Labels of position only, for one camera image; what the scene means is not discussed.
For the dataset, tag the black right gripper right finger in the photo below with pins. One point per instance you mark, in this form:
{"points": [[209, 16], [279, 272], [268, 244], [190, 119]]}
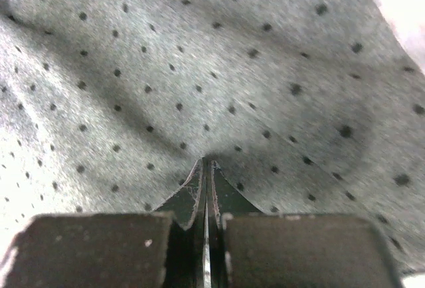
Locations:
{"points": [[222, 198]]}

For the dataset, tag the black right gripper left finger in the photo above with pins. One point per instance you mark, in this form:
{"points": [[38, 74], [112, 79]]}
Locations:
{"points": [[186, 247]]}

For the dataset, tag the black dotted garment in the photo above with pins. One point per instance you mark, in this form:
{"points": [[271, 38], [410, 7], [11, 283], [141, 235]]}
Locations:
{"points": [[306, 105]]}

